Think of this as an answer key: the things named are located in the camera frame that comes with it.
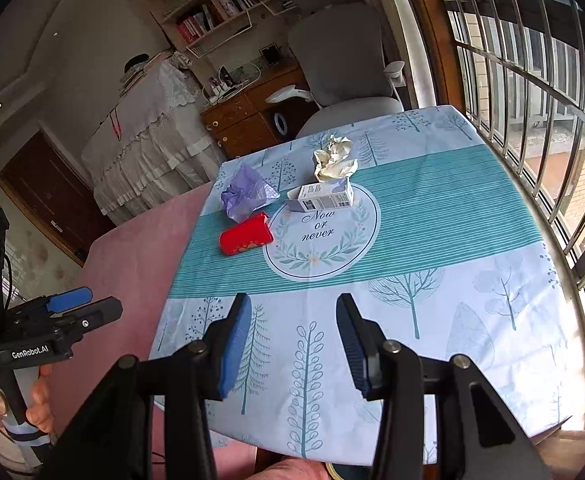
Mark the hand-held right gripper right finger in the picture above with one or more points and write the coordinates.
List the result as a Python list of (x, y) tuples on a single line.
[(357, 360)]

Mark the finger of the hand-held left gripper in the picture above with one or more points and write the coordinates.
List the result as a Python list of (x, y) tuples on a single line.
[(100, 312), (70, 300)]

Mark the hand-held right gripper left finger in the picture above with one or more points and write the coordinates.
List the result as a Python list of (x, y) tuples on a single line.
[(232, 355)]

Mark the person's left hand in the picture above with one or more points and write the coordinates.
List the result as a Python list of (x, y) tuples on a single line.
[(40, 405)]

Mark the red can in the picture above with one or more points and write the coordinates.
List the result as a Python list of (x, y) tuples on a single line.
[(245, 237)]

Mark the dark wooden door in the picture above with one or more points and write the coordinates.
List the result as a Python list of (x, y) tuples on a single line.
[(42, 185)]

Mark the purple plastic bag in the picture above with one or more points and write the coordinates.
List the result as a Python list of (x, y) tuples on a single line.
[(245, 192)]

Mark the tree print tablecloth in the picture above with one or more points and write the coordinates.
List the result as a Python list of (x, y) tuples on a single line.
[(422, 210)]

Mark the white and blue box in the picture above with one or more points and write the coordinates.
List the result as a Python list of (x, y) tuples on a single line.
[(322, 197)]

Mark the white lace covered furniture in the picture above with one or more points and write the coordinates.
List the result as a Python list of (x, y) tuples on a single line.
[(142, 135)]

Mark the white crumpled paper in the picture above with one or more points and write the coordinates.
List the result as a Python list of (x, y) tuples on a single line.
[(335, 160)]

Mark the pink printed cloth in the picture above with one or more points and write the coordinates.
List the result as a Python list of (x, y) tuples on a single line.
[(572, 455)]

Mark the wooden desk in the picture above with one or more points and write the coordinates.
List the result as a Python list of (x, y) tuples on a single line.
[(242, 120)]

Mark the dark round object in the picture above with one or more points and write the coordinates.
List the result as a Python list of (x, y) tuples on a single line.
[(136, 62)]

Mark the wooden bookshelf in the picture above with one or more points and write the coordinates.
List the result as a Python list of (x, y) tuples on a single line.
[(197, 22)]

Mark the grey office chair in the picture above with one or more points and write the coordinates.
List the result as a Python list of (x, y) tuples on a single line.
[(342, 55)]

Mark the small picture frame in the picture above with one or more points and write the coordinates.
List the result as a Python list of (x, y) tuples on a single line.
[(270, 54)]

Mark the brown wooden window frame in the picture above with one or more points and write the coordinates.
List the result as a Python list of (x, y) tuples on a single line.
[(427, 35)]

